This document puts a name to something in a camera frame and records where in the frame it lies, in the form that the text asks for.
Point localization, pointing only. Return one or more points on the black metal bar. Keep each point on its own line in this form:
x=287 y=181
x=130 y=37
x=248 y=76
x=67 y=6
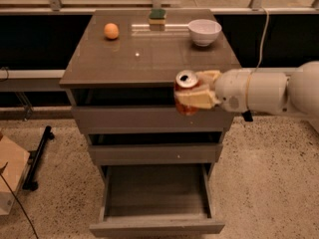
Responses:
x=34 y=159

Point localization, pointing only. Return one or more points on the black bracket leg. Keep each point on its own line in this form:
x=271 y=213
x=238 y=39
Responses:
x=247 y=116

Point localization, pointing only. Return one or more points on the cardboard box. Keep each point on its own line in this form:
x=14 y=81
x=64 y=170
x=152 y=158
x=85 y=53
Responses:
x=13 y=160

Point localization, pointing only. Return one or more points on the grey middle drawer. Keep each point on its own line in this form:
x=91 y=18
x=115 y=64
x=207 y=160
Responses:
x=155 y=153

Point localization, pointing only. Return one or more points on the green yellow sponge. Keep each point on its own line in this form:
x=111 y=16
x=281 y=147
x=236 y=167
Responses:
x=157 y=16

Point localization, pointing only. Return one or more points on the grey top drawer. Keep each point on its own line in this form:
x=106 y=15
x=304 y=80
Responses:
x=91 y=120

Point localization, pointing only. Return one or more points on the grey drawer cabinet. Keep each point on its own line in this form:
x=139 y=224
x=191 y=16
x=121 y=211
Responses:
x=137 y=70

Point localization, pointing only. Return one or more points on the grey open bottom drawer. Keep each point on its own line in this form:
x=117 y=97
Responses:
x=156 y=200

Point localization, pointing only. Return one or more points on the orange fruit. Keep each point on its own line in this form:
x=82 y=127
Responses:
x=111 y=31

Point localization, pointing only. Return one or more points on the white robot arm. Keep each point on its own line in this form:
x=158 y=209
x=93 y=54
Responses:
x=249 y=91

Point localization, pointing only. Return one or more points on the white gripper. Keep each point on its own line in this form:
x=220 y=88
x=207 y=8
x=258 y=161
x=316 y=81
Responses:
x=231 y=89

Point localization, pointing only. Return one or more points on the white bowl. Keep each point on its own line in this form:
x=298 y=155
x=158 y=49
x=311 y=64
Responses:
x=204 y=32

